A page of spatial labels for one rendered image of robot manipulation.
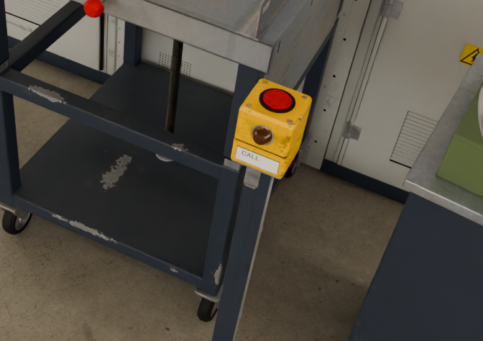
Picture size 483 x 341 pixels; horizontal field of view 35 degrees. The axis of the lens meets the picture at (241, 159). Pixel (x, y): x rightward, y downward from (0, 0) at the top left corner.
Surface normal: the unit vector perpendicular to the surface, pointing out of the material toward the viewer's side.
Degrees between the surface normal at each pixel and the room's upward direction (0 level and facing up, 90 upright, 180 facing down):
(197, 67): 90
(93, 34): 90
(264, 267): 0
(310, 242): 0
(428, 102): 90
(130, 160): 0
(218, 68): 90
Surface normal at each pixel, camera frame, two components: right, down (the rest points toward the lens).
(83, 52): -0.39, 0.60
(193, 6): 0.14, -0.71
